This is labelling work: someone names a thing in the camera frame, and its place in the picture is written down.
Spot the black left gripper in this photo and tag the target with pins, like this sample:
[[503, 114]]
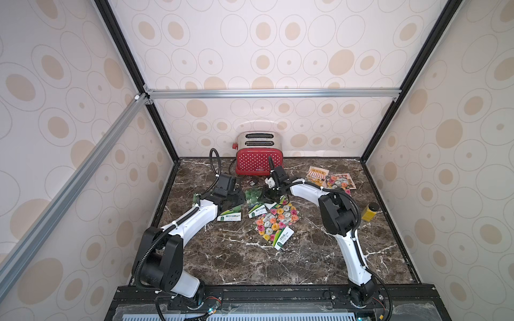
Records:
[[241, 198]]

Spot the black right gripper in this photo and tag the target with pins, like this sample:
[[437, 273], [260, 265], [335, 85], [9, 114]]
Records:
[[275, 174]]

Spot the flower seed packet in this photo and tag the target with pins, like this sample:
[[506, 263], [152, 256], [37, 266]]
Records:
[[284, 212], [275, 231], [343, 181]]

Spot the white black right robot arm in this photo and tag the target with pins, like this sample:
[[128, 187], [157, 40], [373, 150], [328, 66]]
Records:
[[341, 218]]

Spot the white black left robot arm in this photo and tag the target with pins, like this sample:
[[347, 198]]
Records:
[[159, 261]]

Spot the orange striped seed packet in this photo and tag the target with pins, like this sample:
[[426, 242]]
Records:
[[317, 176]]

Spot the red polka dot toaster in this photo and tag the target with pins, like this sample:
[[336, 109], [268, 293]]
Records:
[[253, 150]]

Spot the yellow bottle black cap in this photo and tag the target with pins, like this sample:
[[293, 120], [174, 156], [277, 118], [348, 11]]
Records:
[[370, 211]]

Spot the horizontal aluminium rail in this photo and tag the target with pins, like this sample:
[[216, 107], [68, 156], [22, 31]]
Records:
[[155, 94]]

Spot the left diagonal aluminium rail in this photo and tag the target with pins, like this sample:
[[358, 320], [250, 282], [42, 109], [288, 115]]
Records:
[[39, 232]]

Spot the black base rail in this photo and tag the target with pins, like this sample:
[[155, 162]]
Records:
[[301, 302]]

